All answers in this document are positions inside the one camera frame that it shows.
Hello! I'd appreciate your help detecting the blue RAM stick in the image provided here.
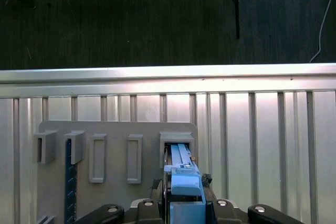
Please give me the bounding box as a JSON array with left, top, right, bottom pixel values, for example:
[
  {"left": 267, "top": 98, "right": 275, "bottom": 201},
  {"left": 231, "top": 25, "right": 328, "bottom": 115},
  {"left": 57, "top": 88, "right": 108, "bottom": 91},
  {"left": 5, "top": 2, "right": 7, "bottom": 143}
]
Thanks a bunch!
[{"left": 64, "top": 138, "right": 77, "bottom": 224}]

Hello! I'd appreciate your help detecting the hard disk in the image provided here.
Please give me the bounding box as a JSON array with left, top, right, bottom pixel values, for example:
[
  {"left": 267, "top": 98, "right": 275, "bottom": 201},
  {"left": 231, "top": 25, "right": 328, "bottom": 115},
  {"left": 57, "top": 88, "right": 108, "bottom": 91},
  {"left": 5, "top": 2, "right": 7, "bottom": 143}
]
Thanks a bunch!
[{"left": 163, "top": 142, "right": 208, "bottom": 224}]

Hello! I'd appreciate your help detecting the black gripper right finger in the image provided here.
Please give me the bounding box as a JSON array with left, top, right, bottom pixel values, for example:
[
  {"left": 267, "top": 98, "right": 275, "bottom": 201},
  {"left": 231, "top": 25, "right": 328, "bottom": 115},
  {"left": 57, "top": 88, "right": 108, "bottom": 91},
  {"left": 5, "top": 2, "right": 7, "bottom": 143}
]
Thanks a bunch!
[{"left": 199, "top": 173, "right": 300, "bottom": 224}]

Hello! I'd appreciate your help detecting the black stand leg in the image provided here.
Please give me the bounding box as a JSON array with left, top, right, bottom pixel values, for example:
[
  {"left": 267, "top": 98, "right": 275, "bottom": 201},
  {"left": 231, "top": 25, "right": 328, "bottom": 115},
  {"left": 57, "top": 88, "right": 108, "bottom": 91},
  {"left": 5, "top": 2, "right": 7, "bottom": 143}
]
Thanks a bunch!
[{"left": 219, "top": 0, "right": 241, "bottom": 39}]

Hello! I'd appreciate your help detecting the white cable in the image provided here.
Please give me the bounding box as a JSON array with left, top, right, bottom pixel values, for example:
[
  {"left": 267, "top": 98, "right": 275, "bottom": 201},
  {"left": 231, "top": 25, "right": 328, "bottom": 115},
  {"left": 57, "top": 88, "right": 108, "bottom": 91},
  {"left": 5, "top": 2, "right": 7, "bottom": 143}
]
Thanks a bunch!
[{"left": 309, "top": 0, "right": 336, "bottom": 63}]

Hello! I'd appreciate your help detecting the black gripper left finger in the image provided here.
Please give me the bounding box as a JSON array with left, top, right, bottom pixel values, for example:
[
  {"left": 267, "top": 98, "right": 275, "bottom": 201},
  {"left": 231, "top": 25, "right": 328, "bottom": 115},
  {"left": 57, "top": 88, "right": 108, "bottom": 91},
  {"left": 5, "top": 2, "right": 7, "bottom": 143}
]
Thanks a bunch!
[{"left": 83, "top": 178, "right": 167, "bottom": 224}]

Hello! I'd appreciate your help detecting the grey parts rack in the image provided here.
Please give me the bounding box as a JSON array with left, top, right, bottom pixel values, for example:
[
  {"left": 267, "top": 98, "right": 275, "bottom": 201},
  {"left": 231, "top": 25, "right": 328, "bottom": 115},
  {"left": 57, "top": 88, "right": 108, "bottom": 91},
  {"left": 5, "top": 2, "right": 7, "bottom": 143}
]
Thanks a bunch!
[{"left": 33, "top": 120, "right": 200, "bottom": 224}]

